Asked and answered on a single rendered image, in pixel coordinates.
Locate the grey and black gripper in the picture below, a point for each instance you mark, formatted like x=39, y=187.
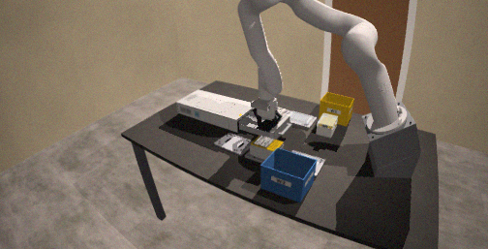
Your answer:
x=269, y=114

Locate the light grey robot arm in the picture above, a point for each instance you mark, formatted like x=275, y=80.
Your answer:
x=360, y=38

